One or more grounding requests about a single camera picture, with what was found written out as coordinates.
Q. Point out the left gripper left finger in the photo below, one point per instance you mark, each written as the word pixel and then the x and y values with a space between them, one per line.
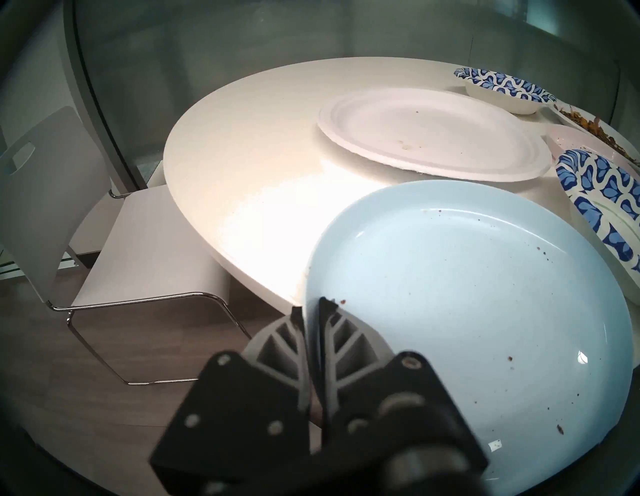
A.
pixel 240 425

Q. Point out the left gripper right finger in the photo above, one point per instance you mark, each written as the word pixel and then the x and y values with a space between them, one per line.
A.
pixel 395 405

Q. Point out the light blue plate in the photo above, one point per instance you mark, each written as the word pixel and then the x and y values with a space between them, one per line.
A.
pixel 475 300

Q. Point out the pink plate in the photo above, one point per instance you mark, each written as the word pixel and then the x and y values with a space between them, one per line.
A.
pixel 567 137

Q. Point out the plain white paper plate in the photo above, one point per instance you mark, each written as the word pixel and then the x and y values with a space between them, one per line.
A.
pixel 430 130

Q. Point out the large blue patterned paper plate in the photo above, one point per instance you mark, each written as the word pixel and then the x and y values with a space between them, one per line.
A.
pixel 600 185

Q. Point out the small blue patterned paper bowl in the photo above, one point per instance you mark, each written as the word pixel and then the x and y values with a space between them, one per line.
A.
pixel 500 92

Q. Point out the brown orange food scraps pile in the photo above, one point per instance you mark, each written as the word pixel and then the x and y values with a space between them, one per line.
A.
pixel 597 127

